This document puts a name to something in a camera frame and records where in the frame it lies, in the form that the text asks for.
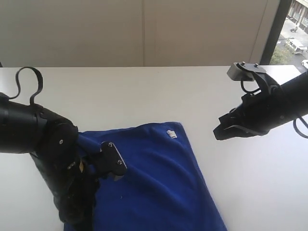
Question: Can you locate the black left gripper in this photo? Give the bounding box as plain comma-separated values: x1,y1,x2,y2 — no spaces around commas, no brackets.
52,166,100,231

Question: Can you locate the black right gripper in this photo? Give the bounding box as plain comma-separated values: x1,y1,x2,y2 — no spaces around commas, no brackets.
213,94,284,140

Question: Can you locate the blue microfiber towel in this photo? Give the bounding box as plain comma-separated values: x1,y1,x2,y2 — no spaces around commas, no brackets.
78,122,226,231

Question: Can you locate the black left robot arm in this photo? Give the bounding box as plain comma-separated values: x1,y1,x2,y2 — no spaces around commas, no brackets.
0,93,97,231

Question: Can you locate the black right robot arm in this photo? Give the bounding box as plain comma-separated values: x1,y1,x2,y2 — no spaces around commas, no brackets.
213,73,308,141

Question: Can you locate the white car outside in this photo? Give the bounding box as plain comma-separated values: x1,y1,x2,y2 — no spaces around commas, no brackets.
301,59,308,70

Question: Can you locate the white bus outside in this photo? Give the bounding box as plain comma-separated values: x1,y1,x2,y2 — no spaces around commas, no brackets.
286,38,308,55

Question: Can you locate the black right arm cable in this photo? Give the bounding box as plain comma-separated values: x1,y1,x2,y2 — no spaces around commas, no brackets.
239,79,308,139

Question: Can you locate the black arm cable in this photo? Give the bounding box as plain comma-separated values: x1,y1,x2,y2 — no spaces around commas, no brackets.
239,79,308,139
8,66,44,108

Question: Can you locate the dark window frame post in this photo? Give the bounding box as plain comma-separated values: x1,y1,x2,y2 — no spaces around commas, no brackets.
259,0,292,65

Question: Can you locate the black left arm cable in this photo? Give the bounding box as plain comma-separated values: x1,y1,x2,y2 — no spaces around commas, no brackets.
8,66,44,108

